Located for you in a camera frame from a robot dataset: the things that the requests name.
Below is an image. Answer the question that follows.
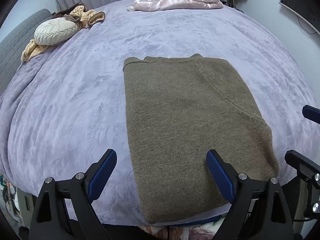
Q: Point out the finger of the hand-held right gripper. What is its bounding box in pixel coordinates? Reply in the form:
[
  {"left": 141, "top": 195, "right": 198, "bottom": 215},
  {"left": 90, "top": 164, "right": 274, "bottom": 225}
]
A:
[
  {"left": 284, "top": 150, "right": 320, "bottom": 180},
  {"left": 302, "top": 105, "right": 320, "bottom": 125}
]

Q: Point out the black cable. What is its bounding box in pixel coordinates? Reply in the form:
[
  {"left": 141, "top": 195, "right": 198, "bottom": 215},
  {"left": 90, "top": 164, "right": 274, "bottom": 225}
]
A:
[{"left": 296, "top": 15, "right": 318, "bottom": 35}]

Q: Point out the floral patterned cloth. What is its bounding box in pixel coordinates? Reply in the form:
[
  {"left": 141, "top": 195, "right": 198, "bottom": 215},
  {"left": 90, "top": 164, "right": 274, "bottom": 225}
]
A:
[{"left": 139, "top": 224, "right": 225, "bottom": 240}]

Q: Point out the pink satin quilted jacket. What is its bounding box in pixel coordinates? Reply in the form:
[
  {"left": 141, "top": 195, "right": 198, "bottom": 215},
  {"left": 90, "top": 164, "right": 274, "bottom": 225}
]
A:
[{"left": 127, "top": 0, "right": 224, "bottom": 12}]

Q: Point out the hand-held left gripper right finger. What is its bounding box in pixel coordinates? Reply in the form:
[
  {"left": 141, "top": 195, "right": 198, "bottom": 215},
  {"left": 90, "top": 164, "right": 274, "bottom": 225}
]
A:
[{"left": 206, "top": 149, "right": 294, "bottom": 240}]

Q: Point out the olive knit sweater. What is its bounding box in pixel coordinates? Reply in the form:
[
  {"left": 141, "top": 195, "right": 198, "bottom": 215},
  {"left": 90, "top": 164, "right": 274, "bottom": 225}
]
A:
[{"left": 122, "top": 53, "right": 280, "bottom": 225}]

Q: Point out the beige brown fleece garment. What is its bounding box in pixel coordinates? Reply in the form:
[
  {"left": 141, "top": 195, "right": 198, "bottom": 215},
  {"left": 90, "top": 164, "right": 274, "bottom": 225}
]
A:
[{"left": 21, "top": 2, "right": 106, "bottom": 63}]

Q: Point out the grey upholstered headboard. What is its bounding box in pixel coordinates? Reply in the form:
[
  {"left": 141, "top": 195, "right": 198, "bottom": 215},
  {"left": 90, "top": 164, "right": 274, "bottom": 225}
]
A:
[{"left": 0, "top": 8, "right": 54, "bottom": 95}]

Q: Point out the round white pleated cushion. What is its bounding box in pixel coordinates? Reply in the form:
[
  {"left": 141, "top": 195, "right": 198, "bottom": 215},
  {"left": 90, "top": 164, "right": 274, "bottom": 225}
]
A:
[{"left": 34, "top": 18, "right": 79, "bottom": 46}]

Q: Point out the wall-mounted television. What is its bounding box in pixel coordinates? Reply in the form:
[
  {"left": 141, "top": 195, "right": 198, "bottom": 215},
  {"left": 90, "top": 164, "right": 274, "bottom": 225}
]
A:
[{"left": 279, "top": 0, "right": 320, "bottom": 34}]

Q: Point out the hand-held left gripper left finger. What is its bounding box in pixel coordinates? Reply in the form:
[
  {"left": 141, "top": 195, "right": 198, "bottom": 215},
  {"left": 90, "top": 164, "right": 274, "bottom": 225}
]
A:
[{"left": 28, "top": 149, "right": 117, "bottom": 240}]

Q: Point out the lilac plush blanket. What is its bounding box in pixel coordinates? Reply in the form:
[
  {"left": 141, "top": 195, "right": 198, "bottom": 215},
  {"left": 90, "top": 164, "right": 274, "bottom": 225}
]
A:
[{"left": 0, "top": 0, "right": 317, "bottom": 227}]

